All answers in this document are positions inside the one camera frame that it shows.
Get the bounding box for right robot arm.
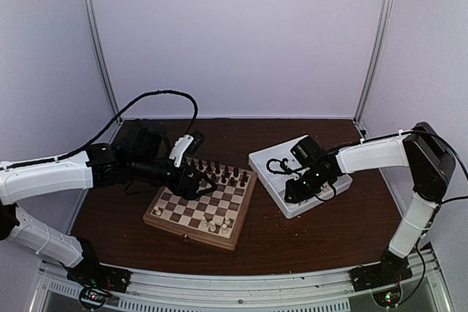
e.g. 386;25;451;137
284;122;456;284

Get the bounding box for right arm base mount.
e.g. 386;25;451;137
350;249;412;292

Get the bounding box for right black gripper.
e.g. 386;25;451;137
284;168;330;204

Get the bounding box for right aluminium frame post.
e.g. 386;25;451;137
354;0;394;126

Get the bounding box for front aluminium rail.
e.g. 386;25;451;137
32;249;447;312

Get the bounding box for wooden chess board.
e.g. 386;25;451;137
143;157;257;251

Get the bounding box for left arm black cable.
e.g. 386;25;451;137
0;89;199;170

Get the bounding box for white plastic tray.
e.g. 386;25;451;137
249;135;352;219

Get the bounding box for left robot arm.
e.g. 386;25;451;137
1;121;207;286

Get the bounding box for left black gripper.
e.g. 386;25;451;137
129;155;218;201

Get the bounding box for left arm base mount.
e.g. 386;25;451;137
65;237;131;293

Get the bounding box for dark king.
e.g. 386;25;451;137
215;161;221;174

